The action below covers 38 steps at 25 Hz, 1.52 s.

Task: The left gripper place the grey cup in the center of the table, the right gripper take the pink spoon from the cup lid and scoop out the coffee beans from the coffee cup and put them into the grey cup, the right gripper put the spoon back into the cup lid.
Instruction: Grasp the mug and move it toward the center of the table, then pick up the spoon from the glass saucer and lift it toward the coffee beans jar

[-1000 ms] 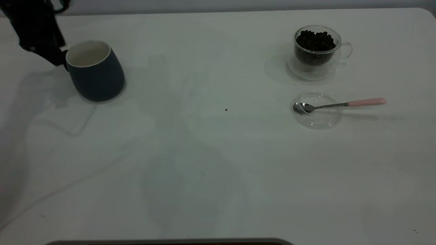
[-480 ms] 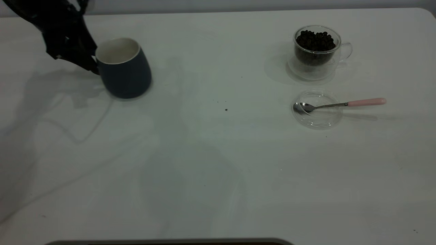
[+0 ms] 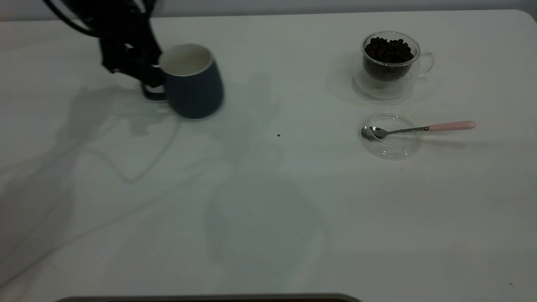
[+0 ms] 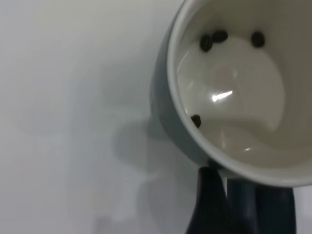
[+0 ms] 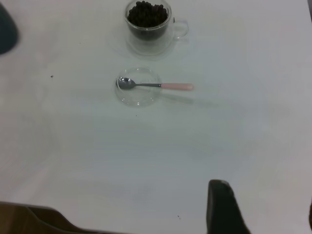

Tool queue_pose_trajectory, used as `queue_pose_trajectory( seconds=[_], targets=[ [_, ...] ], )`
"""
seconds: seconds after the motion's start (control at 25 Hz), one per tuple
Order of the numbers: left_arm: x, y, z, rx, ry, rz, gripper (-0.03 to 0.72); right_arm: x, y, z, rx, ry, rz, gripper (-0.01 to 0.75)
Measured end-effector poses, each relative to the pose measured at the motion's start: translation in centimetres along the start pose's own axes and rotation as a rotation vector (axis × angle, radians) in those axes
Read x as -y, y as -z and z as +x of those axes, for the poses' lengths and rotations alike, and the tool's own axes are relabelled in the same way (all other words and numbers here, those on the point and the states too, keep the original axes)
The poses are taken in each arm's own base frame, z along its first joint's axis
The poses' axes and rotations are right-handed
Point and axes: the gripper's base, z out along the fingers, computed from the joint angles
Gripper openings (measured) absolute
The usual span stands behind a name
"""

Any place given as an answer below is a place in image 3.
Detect clear glass cup with handle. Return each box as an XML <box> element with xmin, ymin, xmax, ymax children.
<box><xmin>354</xmin><ymin>31</ymin><xmax>435</xmax><ymax>100</ymax></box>

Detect coffee beans in glass cup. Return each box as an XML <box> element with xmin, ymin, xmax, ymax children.
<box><xmin>364</xmin><ymin>37</ymin><xmax>414</xmax><ymax>81</ymax></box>

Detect metal spoon with pink handle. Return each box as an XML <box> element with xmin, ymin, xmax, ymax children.
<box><xmin>361</xmin><ymin>121</ymin><xmax>477</xmax><ymax>141</ymax></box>

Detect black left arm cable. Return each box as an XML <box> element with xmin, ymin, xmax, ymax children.
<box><xmin>42</xmin><ymin>0</ymin><xmax>101</xmax><ymax>38</ymax></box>

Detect clear round glass lid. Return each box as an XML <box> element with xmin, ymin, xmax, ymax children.
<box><xmin>359</xmin><ymin>110</ymin><xmax>422</xmax><ymax>160</ymax></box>

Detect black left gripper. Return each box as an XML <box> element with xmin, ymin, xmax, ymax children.
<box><xmin>99</xmin><ymin>23</ymin><xmax>166</xmax><ymax>89</ymax></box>

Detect dark grey ceramic mug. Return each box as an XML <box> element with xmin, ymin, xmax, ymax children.
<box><xmin>141</xmin><ymin>43</ymin><xmax>224</xmax><ymax>119</ymax></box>

